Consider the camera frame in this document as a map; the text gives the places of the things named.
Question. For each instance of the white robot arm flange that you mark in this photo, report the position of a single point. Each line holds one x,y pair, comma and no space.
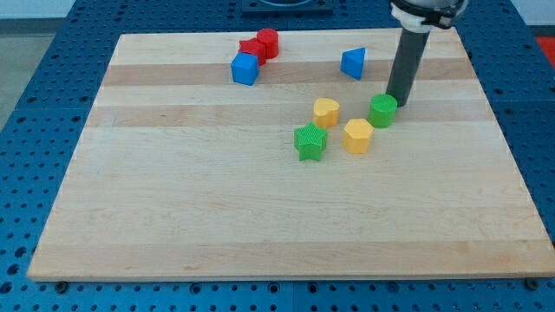
420,16

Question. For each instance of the yellow hexagon block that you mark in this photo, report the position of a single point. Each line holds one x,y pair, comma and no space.
357,135

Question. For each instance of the blue triangle block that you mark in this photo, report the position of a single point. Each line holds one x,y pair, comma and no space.
352,62

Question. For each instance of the wooden board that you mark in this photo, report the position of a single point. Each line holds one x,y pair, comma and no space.
181,174

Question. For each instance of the green star block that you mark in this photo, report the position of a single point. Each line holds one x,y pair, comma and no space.
310,141

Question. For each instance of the yellow heart block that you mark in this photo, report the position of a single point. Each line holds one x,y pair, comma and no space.
326,112

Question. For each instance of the blue cube block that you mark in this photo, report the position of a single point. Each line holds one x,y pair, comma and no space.
244,68

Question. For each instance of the red star block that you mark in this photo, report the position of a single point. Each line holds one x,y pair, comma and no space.
253,47

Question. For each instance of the green cylinder block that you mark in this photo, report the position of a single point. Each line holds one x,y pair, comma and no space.
382,109

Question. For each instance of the red cylinder block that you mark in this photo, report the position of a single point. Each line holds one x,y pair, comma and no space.
270,39

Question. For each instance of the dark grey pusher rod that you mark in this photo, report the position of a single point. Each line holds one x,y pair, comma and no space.
407,60

